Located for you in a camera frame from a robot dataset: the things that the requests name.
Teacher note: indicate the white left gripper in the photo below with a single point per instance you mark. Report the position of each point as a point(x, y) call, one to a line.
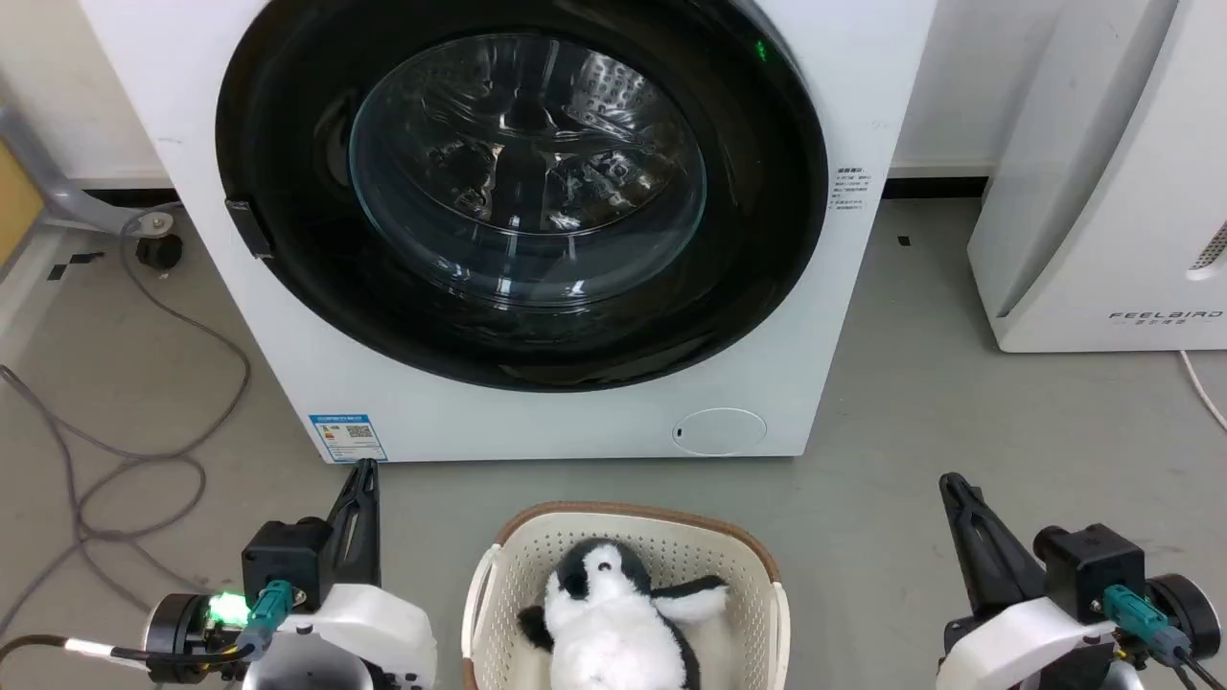
point(369, 628)

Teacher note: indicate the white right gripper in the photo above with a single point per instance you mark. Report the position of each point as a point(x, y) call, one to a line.
point(1016, 642)

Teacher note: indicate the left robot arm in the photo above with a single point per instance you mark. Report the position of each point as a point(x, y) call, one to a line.
point(177, 628)

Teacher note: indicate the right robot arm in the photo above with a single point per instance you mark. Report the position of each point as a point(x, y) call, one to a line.
point(1184, 613)

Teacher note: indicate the white front-load washing machine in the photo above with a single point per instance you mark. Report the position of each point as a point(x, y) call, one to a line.
point(498, 422)

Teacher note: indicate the black round glass washer door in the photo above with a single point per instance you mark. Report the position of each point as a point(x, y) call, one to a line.
point(288, 144)

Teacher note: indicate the blue energy label sticker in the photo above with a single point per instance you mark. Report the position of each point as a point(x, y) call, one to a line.
point(347, 438)

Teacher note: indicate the cream perforated laundry basket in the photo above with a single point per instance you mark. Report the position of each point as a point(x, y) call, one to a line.
point(508, 575)

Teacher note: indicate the black and white penguin plush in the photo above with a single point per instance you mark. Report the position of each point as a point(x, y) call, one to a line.
point(613, 632)

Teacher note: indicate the oval white filter cover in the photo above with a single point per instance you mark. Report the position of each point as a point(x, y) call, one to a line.
point(719, 431)

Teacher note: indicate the black caster wheel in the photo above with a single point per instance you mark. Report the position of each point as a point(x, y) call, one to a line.
point(159, 252)

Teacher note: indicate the white feelbird appliance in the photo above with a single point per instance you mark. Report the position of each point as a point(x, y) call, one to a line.
point(1102, 220)

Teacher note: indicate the large black floor tape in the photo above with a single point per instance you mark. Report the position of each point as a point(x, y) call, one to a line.
point(79, 261)

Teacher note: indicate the small printed text sticker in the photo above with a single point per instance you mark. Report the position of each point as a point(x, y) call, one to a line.
point(851, 189)

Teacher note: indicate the wooden board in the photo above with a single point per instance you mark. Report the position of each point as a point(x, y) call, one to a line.
point(14, 206)

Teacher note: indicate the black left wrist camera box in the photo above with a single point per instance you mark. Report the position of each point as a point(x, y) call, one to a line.
point(283, 556)

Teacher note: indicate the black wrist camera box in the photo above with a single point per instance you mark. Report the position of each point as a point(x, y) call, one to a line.
point(1088, 570)
point(283, 556)

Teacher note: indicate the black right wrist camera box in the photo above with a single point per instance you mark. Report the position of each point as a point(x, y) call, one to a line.
point(1088, 570)

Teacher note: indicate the grey metal frame leg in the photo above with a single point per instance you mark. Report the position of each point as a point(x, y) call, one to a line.
point(67, 201)

